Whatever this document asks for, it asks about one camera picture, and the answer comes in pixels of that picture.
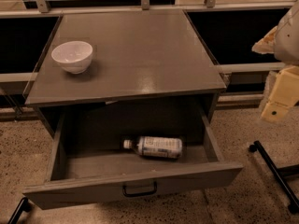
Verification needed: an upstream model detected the black drawer handle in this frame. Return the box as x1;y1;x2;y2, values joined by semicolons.
122;181;158;198

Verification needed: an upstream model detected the blue plastic water bottle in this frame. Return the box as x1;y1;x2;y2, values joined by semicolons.
123;136;183;159

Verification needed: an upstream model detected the grey open top drawer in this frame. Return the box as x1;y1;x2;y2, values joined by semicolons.
23;105;243;209

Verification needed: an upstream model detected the white ceramic bowl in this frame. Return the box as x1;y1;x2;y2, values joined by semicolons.
51;41;93;74

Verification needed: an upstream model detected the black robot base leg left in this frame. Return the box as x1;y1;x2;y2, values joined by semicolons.
7;197;32;224

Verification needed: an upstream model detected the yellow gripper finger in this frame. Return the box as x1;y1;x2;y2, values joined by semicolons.
261;65;299;123

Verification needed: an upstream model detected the grey cabinet with counter top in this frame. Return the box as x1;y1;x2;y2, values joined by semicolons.
22;8;228;138

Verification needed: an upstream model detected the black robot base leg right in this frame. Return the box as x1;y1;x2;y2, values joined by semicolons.
249;141;299;214

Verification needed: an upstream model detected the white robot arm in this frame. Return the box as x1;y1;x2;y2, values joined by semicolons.
251;0;299;122

